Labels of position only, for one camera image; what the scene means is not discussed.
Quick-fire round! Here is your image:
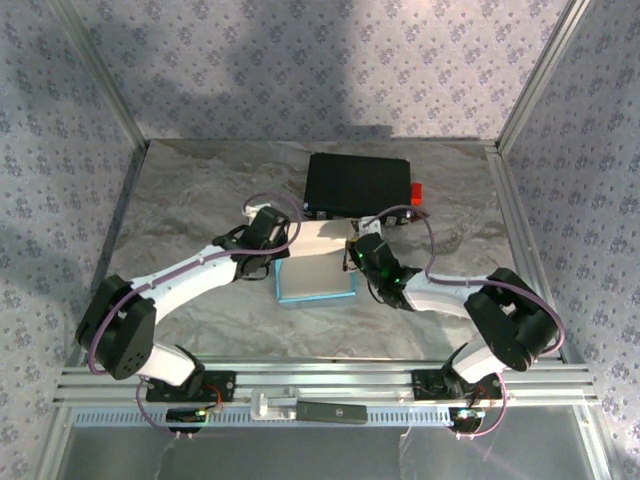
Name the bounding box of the white and blue paper box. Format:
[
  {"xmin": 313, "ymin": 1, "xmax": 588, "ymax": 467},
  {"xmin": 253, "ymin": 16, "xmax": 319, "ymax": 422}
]
[{"xmin": 273, "ymin": 219, "xmax": 359, "ymax": 305}]

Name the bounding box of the black ribbed carrying case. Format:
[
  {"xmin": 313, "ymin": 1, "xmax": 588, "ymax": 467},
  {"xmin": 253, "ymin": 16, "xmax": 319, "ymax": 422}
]
[{"xmin": 302, "ymin": 152, "xmax": 416, "ymax": 226}]

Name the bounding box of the black rectangular bar device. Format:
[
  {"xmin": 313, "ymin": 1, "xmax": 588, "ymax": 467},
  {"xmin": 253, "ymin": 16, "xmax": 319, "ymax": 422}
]
[{"xmin": 295, "ymin": 401, "xmax": 368, "ymax": 425}]

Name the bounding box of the small circuit board green light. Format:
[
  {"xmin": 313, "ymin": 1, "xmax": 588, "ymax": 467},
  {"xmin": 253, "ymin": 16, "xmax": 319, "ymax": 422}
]
[
  {"xmin": 448, "ymin": 407, "xmax": 486, "ymax": 434},
  {"xmin": 166, "ymin": 407, "xmax": 207, "ymax": 434}
]

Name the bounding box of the grey metal panel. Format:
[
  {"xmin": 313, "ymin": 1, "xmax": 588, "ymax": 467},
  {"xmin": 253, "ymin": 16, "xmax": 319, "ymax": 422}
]
[{"xmin": 49, "ymin": 424, "xmax": 611, "ymax": 480}]

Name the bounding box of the aluminium mounting rail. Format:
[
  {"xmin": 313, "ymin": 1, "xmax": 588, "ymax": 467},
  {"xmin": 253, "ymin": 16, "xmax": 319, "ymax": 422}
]
[{"xmin": 52, "ymin": 352, "xmax": 599, "ymax": 407}]

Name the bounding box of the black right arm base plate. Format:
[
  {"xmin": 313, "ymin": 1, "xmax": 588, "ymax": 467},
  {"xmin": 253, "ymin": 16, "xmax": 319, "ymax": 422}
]
[{"xmin": 412, "ymin": 368, "xmax": 504, "ymax": 401}]

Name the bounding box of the aluminium side rail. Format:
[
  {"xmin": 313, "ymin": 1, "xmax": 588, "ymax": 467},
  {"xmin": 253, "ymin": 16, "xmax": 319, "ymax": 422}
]
[{"xmin": 483, "ymin": 141, "xmax": 566, "ymax": 364}]

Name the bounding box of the dark metal side rail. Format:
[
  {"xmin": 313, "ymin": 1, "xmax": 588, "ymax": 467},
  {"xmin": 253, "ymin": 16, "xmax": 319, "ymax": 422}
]
[{"xmin": 74, "ymin": 141, "xmax": 151, "ymax": 364}]

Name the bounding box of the grey slotted cable duct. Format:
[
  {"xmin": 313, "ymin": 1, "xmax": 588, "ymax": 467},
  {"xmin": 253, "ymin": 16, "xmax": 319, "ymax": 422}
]
[{"xmin": 74, "ymin": 407, "xmax": 484, "ymax": 427}]

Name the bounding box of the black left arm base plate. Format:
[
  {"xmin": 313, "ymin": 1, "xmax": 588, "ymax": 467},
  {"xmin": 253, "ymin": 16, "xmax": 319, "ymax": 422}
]
[{"xmin": 144, "ymin": 368, "xmax": 237, "ymax": 404}]

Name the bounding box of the clear acrylic bracket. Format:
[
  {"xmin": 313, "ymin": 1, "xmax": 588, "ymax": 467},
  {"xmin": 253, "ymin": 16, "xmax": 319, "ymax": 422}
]
[{"xmin": 249, "ymin": 387, "xmax": 301, "ymax": 420}]

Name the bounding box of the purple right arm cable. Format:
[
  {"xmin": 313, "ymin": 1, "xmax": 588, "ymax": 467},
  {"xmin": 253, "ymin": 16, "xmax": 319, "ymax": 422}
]
[{"xmin": 372, "ymin": 204, "xmax": 566, "ymax": 441}]

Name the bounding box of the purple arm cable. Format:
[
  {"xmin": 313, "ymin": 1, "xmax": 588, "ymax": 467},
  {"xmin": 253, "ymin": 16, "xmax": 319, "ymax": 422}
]
[
  {"xmin": 372, "ymin": 204, "xmax": 566, "ymax": 441},
  {"xmin": 85, "ymin": 192, "xmax": 304, "ymax": 441}
]

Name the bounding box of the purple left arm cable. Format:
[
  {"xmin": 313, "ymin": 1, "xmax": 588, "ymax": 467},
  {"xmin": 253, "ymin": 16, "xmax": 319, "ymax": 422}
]
[{"xmin": 85, "ymin": 192, "xmax": 304, "ymax": 441}]

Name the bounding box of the aluminium frame post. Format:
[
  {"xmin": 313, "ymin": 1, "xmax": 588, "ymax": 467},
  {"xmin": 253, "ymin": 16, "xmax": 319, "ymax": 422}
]
[
  {"xmin": 49, "ymin": 0, "xmax": 151, "ymax": 151},
  {"xmin": 494, "ymin": 0, "xmax": 594, "ymax": 151}
]

